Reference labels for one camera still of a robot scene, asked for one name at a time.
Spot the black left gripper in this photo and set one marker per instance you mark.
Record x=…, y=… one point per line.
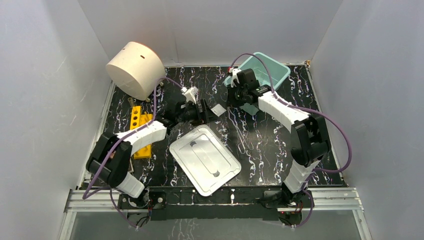
x=203, y=110

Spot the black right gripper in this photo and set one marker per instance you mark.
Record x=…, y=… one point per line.
x=230, y=101

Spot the white paper packet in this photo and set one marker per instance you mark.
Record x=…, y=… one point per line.
x=218, y=110

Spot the white bin lid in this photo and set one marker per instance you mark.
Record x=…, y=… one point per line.
x=205, y=160

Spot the glass test tube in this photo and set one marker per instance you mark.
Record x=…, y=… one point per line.
x=131, y=102

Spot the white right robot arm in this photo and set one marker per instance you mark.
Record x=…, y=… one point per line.
x=309, y=137

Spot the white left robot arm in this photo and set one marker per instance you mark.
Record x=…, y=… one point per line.
x=110, y=158

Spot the yellow test tube rack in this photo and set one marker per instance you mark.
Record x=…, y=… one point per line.
x=139, y=118

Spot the cream cylindrical drum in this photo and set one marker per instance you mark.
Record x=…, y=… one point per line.
x=136, y=70

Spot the dark book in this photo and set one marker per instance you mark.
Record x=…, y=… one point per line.
x=130, y=167

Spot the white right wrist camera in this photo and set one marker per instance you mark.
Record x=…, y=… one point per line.
x=233, y=73

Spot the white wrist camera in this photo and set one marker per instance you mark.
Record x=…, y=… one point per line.
x=190, y=94
x=233, y=73

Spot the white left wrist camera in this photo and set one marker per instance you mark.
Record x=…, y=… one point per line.
x=190, y=94

